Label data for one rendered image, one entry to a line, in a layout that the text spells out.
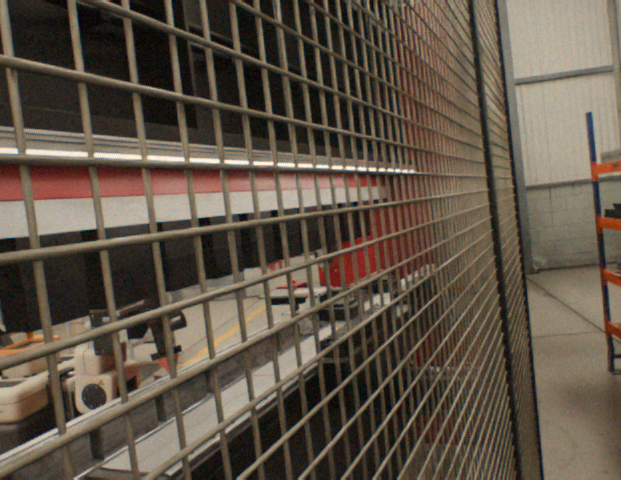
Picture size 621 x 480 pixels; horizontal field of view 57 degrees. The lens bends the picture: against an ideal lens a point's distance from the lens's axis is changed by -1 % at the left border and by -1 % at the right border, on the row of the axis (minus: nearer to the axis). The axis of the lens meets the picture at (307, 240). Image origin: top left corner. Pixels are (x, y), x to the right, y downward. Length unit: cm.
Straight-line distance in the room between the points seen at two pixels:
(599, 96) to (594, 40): 81
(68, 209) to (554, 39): 890
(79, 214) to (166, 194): 28
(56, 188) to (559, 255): 871
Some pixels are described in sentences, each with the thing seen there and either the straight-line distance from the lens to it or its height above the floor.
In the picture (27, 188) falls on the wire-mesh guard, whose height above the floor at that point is 134.
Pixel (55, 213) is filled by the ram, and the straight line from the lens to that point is 116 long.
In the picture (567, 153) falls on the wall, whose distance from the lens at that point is 946.
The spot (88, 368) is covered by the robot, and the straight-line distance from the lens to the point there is 236.
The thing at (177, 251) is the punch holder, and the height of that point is 127.
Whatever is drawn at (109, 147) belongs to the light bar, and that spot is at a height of 146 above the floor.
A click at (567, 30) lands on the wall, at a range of 972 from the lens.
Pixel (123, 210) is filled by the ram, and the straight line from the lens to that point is 129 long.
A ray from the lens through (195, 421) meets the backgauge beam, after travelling 108.
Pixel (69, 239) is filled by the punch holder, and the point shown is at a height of 133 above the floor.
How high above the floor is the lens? 133
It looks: 3 degrees down
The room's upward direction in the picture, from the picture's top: 7 degrees counter-clockwise
